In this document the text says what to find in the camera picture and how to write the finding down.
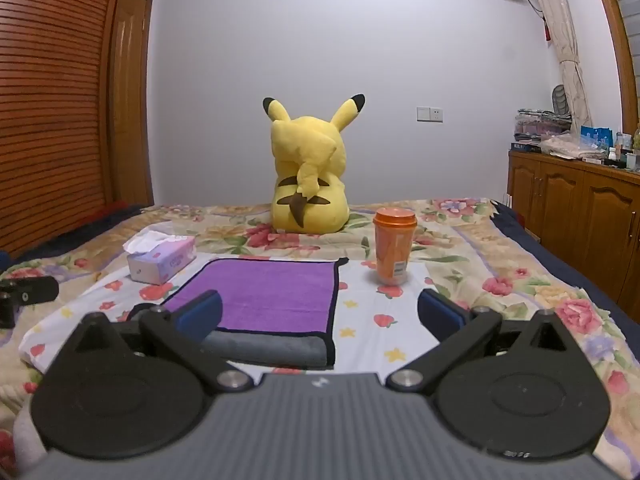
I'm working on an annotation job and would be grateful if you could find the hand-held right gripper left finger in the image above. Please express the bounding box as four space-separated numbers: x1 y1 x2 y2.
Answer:
66 289 254 395

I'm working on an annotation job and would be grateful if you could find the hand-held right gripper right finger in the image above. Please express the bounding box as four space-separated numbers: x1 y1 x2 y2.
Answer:
386 289 582 394

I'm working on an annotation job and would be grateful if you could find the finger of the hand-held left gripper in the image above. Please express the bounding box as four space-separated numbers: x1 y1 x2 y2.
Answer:
0 276 60 307

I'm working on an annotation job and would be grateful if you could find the purple and grey towel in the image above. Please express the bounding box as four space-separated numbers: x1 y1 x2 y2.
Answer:
159 257 350 367

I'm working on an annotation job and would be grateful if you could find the tissue box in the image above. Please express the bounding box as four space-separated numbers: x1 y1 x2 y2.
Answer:
123 227 197 286

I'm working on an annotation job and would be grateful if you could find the white strawberry print cloth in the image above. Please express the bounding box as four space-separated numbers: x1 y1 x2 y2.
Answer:
19 255 501 378

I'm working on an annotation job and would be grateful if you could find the orange cup with lid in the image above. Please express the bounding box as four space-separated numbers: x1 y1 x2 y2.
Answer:
372 207 418 286

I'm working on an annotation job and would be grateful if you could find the floral blanket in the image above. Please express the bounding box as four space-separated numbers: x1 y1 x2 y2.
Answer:
0 196 640 480

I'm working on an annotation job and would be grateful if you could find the wooden cabinet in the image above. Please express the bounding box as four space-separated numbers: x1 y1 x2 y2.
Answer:
506 150 640 311

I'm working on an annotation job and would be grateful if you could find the wooden louvred wardrobe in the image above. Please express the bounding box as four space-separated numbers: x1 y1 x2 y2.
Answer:
0 0 132 257

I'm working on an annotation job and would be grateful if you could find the yellow plush toy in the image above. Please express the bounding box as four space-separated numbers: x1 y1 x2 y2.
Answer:
262 93 366 235

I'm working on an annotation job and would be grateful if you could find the wooden door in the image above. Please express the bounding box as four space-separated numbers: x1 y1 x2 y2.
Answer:
107 0 155 208

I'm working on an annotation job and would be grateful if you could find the beige folded cloth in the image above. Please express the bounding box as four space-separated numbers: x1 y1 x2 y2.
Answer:
540 132 608 159

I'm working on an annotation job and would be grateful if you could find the stack of folded cloths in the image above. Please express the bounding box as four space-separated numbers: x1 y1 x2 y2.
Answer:
512 108 572 143

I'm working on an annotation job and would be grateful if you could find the blue box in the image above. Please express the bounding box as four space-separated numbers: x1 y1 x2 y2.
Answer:
580 125 614 149

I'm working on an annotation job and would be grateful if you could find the beige curtain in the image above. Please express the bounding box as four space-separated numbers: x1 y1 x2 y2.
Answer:
520 0 594 131

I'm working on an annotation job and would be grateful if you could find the wooden window frame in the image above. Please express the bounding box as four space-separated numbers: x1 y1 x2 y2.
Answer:
587 0 640 131

